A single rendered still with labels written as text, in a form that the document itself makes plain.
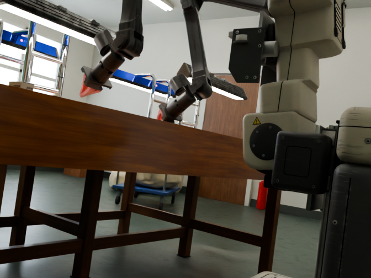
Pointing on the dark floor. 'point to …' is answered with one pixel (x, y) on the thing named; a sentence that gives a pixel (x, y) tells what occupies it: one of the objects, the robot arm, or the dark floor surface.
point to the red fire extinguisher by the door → (261, 196)
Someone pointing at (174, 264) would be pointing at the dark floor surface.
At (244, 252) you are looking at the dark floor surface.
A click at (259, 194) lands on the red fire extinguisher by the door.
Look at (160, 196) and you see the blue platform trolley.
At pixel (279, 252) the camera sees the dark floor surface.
